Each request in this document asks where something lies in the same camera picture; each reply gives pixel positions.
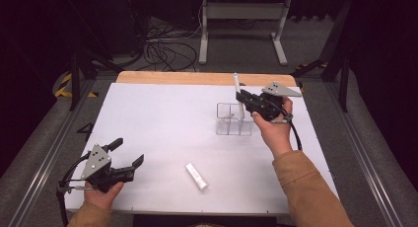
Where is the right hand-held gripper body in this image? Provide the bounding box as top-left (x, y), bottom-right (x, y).
top-left (250, 81), bottom-right (303, 122)

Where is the tangle of black floor cables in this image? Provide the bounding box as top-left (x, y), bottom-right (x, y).
top-left (141, 21), bottom-right (199, 73)

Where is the yellow black hazard tape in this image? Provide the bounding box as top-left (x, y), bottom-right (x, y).
top-left (53, 72), bottom-right (100, 99)

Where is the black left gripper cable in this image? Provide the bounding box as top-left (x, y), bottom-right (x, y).
top-left (55, 150), bottom-right (97, 227)

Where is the black tripod stand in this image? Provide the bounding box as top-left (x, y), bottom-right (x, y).
top-left (67, 45), bottom-right (125, 112)

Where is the white metal stand frame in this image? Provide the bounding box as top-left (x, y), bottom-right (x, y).
top-left (198, 0), bottom-right (293, 66)

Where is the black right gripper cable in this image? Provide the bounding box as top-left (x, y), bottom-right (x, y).
top-left (285, 112), bottom-right (304, 152)

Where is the clear plastic pen holder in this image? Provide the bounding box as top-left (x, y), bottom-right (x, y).
top-left (215, 102), bottom-right (256, 136)

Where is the black metal stand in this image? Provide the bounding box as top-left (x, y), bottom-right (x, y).
top-left (290, 0), bottom-right (353, 114)

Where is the person's left hand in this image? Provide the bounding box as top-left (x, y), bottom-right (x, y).
top-left (83, 182), bottom-right (125, 211)

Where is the white eraser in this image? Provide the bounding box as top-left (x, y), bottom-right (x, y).
top-left (184, 163), bottom-right (209, 191)

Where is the white marker pen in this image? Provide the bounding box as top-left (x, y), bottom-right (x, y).
top-left (233, 72), bottom-right (246, 120)

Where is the white table mat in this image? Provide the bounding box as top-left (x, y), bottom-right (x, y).
top-left (63, 82), bottom-right (340, 217)

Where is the person's right hand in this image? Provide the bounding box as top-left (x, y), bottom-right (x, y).
top-left (250, 97), bottom-right (295, 158)

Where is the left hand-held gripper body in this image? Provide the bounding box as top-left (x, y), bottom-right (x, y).
top-left (78, 143), bottom-right (136, 194)

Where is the aluminium rail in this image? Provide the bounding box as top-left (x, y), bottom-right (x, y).
top-left (8, 78), bottom-right (97, 227)
top-left (323, 82), bottom-right (409, 227)

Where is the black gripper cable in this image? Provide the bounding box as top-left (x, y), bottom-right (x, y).
top-left (55, 150), bottom-right (97, 227)
top-left (285, 112), bottom-right (304, 152)

